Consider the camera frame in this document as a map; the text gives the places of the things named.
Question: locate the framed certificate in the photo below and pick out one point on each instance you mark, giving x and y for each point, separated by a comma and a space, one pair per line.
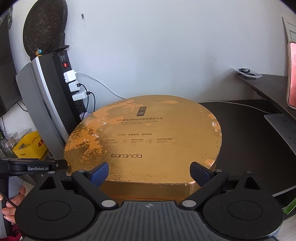
290, 28

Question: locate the person left hand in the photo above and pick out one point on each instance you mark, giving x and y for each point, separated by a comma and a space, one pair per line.
9, 210

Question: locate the paper stack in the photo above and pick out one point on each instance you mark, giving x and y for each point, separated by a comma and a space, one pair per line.
285, 127

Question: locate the yellow plastic crate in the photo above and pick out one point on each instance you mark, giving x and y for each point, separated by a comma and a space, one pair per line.
30, 146

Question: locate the white bottom charger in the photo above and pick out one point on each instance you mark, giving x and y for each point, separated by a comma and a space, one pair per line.
80, 96

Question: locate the dark round decorative plate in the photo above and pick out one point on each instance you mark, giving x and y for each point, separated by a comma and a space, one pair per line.
44, 28

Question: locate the white middle charger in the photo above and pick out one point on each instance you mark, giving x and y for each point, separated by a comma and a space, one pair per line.
74, 86

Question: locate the gold round box lid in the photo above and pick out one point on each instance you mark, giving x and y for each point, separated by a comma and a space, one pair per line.
146, 139

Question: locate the black monitor left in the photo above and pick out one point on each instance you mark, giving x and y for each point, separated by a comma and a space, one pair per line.
9, 90

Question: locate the smartphone pink screen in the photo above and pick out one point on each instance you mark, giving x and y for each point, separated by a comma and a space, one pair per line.
291, 84

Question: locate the dark curved shelf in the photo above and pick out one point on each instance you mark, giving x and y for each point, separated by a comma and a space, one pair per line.
274, 89

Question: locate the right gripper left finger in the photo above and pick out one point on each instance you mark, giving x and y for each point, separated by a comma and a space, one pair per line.
87, 183

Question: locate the white top charger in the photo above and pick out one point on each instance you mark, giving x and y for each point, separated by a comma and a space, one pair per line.
69, 76

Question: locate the gold gift box base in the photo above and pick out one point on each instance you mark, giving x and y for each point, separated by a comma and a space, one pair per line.
152, 192

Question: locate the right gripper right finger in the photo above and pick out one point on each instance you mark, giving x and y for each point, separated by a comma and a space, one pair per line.
210, 182

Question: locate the black power strip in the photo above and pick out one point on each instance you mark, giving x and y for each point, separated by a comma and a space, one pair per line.
62, 64

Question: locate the white charger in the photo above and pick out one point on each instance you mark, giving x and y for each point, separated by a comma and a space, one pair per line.
80, 96
69, 76
74, 86

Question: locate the clear tray with glasses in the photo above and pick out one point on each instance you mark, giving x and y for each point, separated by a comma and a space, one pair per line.
247, 73

